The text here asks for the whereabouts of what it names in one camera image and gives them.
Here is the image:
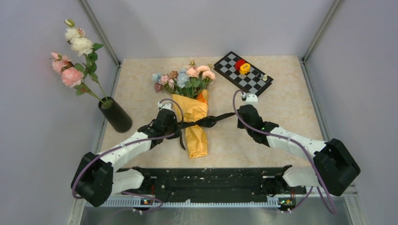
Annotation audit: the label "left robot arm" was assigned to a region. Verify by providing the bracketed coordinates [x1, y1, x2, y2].
[71, 103, 178, 207]

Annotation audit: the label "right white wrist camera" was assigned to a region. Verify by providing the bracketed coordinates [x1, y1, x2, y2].
[241, 93, 258, 105]

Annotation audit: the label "black white chessboard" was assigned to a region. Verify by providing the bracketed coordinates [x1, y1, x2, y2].
[214, 51, 274, 96]

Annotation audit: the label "black ribbon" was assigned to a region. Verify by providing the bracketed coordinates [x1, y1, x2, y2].
[174, 112, 237, 151]

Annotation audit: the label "red round toy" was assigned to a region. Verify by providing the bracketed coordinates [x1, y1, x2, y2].
[234, 59, 246, 71]

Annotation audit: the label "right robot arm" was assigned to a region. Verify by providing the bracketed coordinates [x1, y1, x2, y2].
[237, 105, 361, 196]

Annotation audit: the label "yellow ring toy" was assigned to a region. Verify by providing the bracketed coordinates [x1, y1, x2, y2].
[239, 63, 251, 75]

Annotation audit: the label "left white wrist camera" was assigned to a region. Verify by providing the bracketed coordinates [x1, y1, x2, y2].
[157, 102, 173, 111]

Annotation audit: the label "orange paper flower bouquet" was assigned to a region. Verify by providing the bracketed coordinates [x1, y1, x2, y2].
[152, 60, 215, 159]

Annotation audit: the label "black cylindrical vase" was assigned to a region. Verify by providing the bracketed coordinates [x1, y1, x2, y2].
[98, 97, 132, 133]

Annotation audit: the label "pink and white flower stems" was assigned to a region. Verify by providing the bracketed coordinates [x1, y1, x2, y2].
[50, 18, 109, 105]

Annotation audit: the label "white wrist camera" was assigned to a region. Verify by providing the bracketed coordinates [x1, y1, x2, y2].
[241, 93, 258, 105]
[157, 102, 173, 111]

